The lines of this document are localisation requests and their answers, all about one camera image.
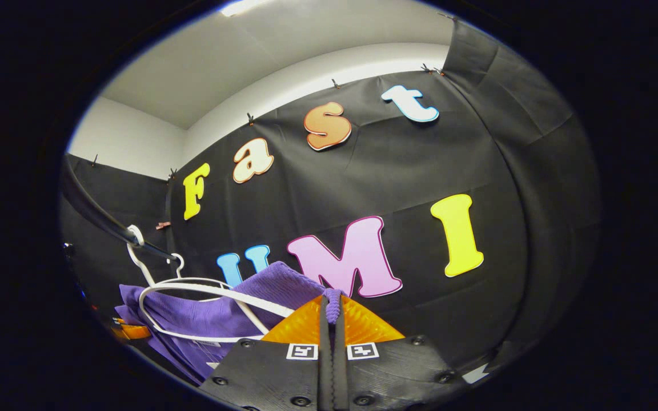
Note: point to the pink clip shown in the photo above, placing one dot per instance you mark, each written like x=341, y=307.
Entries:
x=163, y=225

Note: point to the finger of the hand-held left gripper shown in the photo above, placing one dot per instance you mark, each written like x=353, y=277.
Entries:
x=132, y=331

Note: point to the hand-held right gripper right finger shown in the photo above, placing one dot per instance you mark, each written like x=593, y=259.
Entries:
x=340, y=371

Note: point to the large ceiling light panel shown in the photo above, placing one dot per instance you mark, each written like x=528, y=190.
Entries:
x=243, y=7

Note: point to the white clothes hanger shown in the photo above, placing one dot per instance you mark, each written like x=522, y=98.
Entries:
x=252, y=317
x=215, y=289

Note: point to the black backdrop cloth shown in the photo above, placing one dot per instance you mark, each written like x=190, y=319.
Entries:
x=420, y=171

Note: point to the black clothes rack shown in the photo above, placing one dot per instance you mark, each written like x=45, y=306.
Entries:
x=106, y=224

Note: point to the purple jacket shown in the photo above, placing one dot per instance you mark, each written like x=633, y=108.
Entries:
x=203, y=317

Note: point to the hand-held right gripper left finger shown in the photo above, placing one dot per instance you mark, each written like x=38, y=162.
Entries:
x=325, y=365

